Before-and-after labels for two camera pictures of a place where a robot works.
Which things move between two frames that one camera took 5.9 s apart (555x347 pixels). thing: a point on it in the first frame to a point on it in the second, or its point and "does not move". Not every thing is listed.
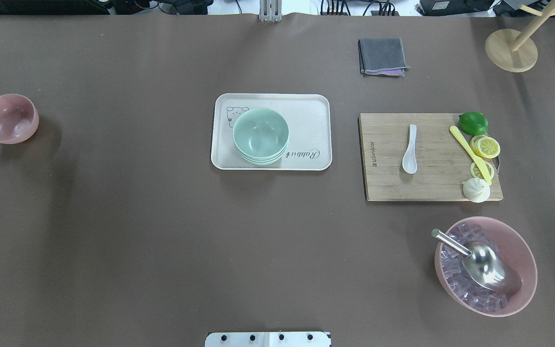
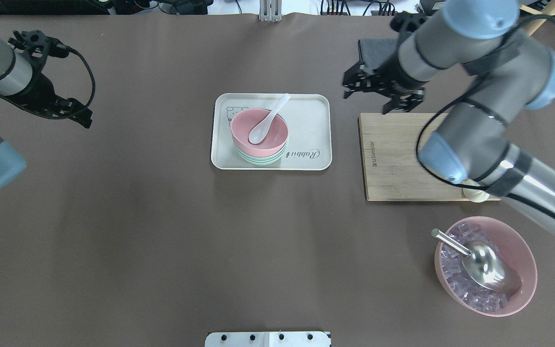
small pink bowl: x=15 y=117 to x=271 y=146
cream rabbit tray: x=309 y=118 does not move
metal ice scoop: x=486 y=264 does not move
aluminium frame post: x=270 y=10 does not move
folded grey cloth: x=382 y=56 does not move
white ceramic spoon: x=409 y=163 to x=258 y=130
